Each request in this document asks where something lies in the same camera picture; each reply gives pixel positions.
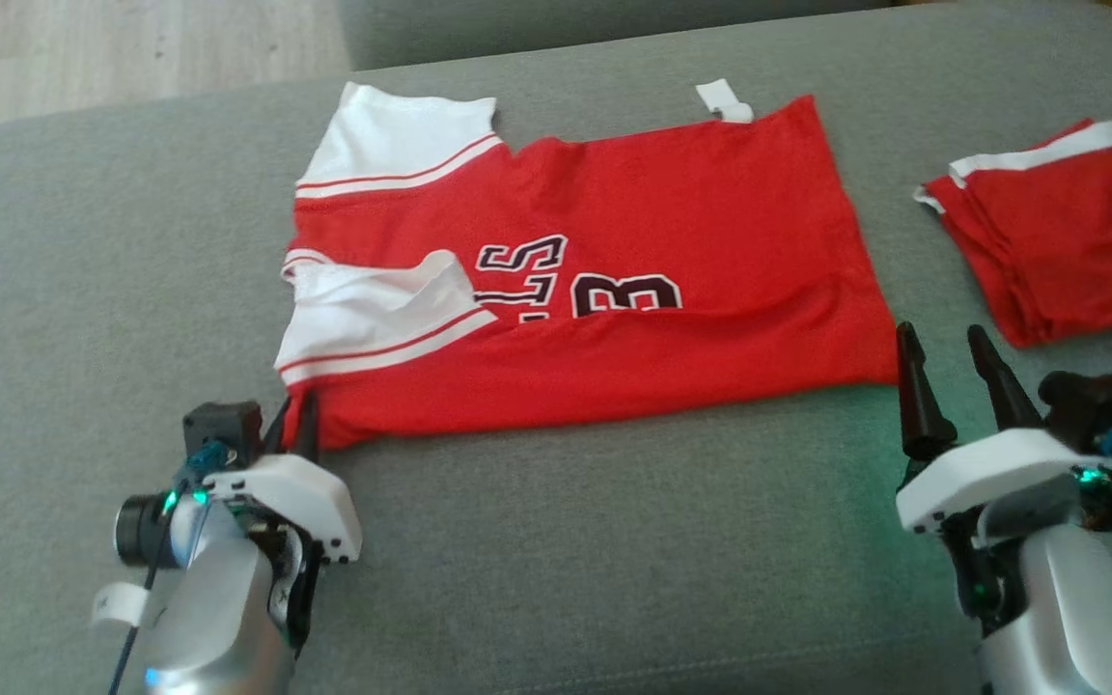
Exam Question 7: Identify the white cable tag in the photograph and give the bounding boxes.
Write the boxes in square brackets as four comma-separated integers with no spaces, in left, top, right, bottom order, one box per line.
[91,582,150,626]

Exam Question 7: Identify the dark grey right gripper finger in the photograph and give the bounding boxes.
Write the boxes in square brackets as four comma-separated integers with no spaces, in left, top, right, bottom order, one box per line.
[966,324,1046,433]
[894,321,959,462]

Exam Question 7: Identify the red basketball jersey number 23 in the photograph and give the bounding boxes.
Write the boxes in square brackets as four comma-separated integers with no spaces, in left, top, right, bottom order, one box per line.
[274,79,902,452]

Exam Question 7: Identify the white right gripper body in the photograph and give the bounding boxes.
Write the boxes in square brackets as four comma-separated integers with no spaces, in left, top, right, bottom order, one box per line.
[896,428,1098,628]

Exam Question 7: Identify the long grey sofa seat cushion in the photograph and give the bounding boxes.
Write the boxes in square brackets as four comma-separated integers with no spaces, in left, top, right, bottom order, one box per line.
[339,0,904,70]

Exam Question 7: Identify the red shorts with white band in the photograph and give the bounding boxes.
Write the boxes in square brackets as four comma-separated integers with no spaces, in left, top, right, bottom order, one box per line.
[913,118,1112,348]

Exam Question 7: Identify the grey couch cushion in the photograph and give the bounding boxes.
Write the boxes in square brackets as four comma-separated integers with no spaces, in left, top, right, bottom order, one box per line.
[0,0,1112,695]

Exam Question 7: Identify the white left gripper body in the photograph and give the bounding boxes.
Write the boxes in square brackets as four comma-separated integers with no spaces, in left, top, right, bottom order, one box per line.
[204,454,362,648]

